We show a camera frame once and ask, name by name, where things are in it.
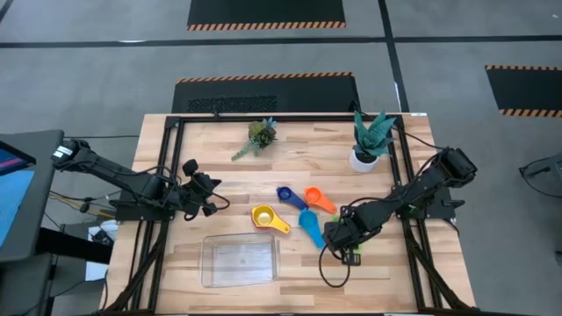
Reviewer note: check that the black aluminium table frame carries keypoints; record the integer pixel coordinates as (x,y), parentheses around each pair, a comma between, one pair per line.
(307,118)

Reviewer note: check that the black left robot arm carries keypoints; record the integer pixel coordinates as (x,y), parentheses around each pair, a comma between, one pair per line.
(110,169)

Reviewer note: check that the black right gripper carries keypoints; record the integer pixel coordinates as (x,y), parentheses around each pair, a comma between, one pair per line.
(347,230)

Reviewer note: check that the black hazard-striped floor mat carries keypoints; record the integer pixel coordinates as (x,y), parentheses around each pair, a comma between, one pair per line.
(263,11)
(527,88)
(307,94)

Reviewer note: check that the teal measuring cup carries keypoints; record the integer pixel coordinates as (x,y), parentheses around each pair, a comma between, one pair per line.
(308,219)

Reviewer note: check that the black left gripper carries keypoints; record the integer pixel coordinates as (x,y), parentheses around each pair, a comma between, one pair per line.
(193,197)

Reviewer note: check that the blue display screen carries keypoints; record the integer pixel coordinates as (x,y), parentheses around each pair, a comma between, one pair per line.
(13,197)

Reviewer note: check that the snake plant in white pot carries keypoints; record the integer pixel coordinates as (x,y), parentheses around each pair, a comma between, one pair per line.
(371,138)

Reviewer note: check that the grey cart top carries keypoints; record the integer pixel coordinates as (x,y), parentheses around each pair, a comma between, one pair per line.
(44,175)

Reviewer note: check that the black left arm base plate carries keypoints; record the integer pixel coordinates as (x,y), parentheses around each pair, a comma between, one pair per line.
(131,214)

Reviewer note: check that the clear plastic basket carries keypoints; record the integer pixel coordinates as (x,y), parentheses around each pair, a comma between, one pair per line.
(239,261)

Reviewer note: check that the dark blue measuring cup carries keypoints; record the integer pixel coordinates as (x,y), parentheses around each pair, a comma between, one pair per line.
(284,193)

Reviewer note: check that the small succulent plant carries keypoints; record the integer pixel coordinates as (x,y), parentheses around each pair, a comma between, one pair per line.
(261,134)

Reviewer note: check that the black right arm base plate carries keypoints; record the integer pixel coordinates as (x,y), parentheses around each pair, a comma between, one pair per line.
(443,204)

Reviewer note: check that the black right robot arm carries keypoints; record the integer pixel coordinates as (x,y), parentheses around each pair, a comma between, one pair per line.
(417,188)

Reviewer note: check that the orange-red measuring cup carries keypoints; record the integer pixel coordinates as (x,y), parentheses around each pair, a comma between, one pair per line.
(313,195)

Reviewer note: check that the black cart base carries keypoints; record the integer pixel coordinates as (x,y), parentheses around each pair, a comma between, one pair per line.
(66,246)

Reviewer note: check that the yellow measuring cup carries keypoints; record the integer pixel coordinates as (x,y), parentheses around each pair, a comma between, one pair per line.
(263,216)

